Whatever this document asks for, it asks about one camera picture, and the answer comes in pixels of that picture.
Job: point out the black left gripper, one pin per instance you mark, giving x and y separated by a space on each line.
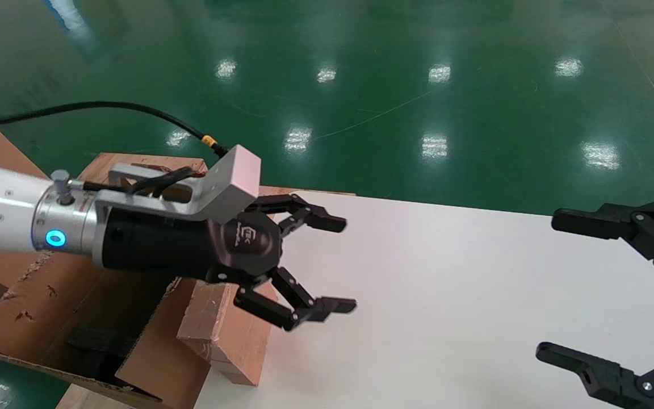
162 244

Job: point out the small taped cardboard box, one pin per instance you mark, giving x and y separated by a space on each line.
230 341

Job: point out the big open cardboard box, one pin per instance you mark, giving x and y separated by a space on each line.
162 363

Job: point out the black foam insert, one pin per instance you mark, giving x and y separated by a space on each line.
100 341

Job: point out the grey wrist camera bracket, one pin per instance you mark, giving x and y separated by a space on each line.
236 176

